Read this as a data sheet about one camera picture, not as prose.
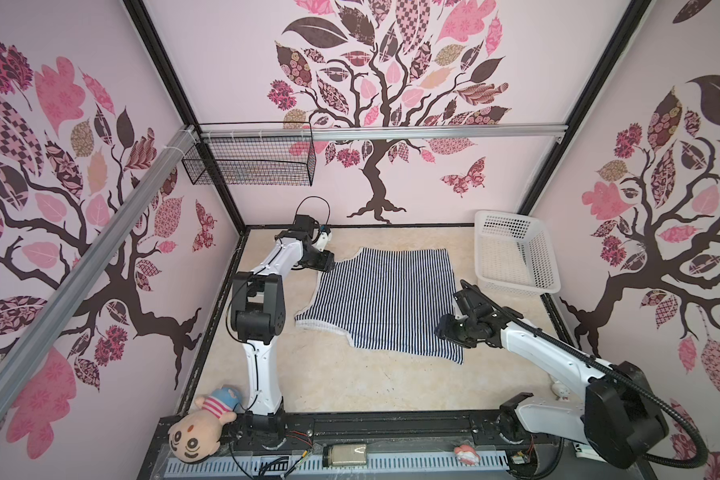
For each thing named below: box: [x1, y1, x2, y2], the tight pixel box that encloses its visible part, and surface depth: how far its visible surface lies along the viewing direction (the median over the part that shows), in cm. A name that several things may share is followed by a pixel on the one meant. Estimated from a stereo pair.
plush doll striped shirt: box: [168, 386, 242, 463], surface depth 70 cm
